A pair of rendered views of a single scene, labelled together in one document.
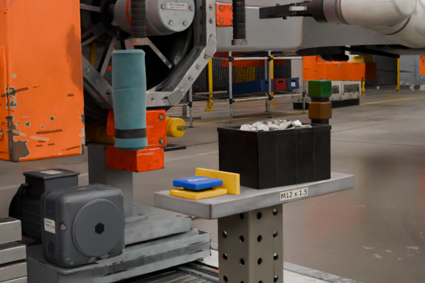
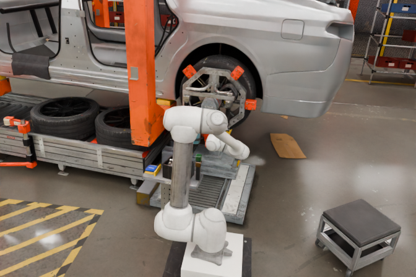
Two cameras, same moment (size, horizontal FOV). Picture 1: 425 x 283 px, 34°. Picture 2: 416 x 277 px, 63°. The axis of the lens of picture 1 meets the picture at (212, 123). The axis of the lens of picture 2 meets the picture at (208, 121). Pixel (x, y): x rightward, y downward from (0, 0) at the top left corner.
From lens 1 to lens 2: 2.36 m
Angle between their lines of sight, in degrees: 56
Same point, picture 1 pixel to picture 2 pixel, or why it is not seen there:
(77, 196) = (165, 151)
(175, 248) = (220, 172)
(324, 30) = not seen: outside the picture
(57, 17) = (142, 115)
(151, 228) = (215, 163)
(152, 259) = (211, 172)
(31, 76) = (135, 127)
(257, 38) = (285, 111)
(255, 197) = (155, 179)
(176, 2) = (208, 106)
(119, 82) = not seen: hidden behind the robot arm
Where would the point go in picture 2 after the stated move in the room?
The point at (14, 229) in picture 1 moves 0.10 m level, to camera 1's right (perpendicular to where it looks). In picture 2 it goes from (140, 155) to (145, 161)
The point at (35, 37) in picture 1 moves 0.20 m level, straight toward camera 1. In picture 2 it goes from (136, 119) to (114, 126)
